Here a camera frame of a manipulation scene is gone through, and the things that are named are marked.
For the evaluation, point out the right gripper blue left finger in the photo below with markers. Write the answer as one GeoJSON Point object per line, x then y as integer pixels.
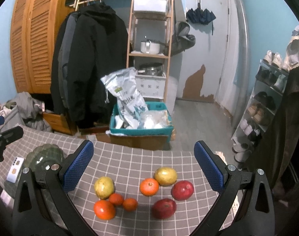
{"type": "Point", "coordinates": [75, 164]}

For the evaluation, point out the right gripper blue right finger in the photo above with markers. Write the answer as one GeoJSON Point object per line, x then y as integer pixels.
{"type": "Point", "coordinates": [212, 166]}

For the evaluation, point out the yellow pear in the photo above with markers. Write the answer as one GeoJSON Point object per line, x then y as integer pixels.
{"type": "Point", "coordinates": [104, 187]}
{"type": "Point", "coordinates": [165, 176]}

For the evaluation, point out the red apple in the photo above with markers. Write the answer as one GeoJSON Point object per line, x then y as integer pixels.
{"type": "Point", "coordinates": [182, 190]}
{"type": "Point", "coordinates": [164, 208]}

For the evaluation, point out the small tangerine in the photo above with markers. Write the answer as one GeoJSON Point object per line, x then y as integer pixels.
{"type": "Point", "coordinates": [130, 204]}
{"type": "Point", "coordinates": [116, 199]}

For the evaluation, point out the large orange with stem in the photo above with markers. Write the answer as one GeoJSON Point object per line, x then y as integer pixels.
{"type": "Point", "coordinates": [149, 187]}

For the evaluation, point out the grey clothes pile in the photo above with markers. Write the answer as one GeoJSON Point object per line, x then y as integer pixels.
{"type": "Point", "coordinates": [23, 110]}

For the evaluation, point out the white smartphone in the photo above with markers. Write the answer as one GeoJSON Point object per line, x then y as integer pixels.
{"type": "Point", "coordinates": [15, 169]}

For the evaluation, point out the dark green glass plate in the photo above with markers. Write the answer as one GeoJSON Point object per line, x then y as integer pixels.
{"type": "Point", "coordinates": [43, 157]}

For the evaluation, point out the grey checked tablecloth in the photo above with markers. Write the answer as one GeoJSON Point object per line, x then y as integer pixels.
{"type": "Point", "coordinates": [127, 167]}

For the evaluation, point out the wooden drawer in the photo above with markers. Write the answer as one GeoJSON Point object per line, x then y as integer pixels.
{"type": "Point", "coordinates": [60, 123]}

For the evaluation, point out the cardboard box under basket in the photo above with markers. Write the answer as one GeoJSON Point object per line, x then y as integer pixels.
{"type": "Point", "coordinates": [151, 142]}

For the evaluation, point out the teal plastic basket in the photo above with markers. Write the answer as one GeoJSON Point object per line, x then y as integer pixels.
{"type": "Point", "coordinates": [142, 132]}

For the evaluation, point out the clear plastic bag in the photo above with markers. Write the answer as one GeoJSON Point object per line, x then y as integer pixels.
{"type": "Point", "coordinates": [154, 119]}

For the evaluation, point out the white printed plastic bag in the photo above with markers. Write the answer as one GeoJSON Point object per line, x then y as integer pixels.
{"type": "Point", "coordinates": [130, 103]}

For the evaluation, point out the white door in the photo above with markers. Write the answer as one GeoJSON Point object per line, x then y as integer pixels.
{"type": "Point", "coordinates": [202, 64]}

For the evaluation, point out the white patterned drawer box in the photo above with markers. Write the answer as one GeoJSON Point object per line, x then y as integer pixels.
{"type": "Point", "coordinates": [151, 87]}

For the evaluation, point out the black hanging coat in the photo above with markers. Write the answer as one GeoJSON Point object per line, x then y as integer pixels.
{"type": "Point", "coordinates": [91, 43]}

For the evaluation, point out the wooden louvered wardrobe doors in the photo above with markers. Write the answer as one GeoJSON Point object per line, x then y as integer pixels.
{"type": "Point", "coordinates": [34, 28]}

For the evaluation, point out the shoe rack with shoes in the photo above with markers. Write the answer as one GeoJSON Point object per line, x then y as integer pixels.
{"type": "Point", "coordinates": [265, 98]}

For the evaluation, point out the steel pot lower shelf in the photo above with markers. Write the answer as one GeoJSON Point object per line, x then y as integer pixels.
{"type": "Point", "coordinates": [151, 69]}

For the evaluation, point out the wooden shelf rack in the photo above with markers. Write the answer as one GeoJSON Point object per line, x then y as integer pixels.
{"type": "Point", "coordinates": [151, 26]}

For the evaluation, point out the grey bag hanging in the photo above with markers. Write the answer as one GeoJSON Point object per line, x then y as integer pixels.
{"type": "Point", "coordinates": [181, 38]}

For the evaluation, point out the white cooking pot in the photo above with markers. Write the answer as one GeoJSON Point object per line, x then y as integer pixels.
{"type": "Point", "coordinates": [150, 47]}

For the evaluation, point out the dark blue umbrella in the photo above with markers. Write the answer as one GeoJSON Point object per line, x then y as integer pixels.
{"type": "Point", "coordinates": [203, 17]}

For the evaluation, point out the white storage bin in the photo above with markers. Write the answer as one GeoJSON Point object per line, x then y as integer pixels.
{"type": "Point", "coordinates": [151, 6]}

